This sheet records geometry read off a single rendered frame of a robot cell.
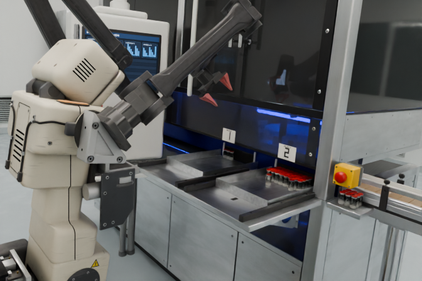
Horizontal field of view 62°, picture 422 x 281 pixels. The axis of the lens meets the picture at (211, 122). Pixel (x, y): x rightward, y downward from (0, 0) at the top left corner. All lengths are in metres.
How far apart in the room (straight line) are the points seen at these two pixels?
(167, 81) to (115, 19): 1.00
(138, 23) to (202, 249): 1.23
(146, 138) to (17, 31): 4.64
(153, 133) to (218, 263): 0.76
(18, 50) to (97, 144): 5.57
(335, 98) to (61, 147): 0.91
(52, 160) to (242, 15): 0.60
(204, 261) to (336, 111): 1.10
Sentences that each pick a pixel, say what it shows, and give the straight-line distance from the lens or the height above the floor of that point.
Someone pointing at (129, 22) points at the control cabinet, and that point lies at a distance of 1.85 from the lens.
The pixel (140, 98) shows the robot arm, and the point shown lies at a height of 1.26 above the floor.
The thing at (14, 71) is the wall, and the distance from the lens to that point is 6.34.
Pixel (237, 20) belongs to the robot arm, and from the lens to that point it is 0.93.
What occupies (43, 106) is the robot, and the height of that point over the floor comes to 1.23.
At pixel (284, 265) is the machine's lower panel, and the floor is 0.55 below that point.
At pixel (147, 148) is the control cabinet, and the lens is 1.95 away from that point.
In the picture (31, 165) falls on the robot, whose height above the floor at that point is 1.08.
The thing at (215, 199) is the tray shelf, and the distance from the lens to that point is 1.26.
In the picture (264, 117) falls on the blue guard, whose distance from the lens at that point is 1.51.
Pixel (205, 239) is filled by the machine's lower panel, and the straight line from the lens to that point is 1.94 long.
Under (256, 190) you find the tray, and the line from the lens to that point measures 1.38.
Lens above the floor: 1.35
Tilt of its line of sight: 10 degrees down
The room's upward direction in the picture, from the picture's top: 5 degrees clockwise
